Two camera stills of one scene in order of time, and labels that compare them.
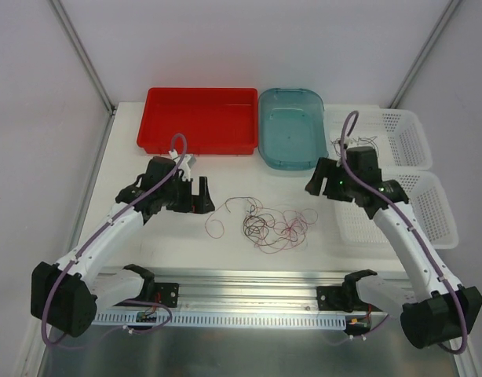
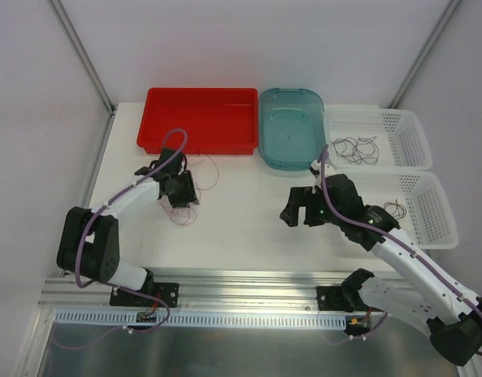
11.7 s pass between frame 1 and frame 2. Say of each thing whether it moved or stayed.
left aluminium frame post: stayed
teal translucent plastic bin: stayed
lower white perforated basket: stayed
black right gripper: moved
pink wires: moved
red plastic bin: stayed
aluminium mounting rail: stayed
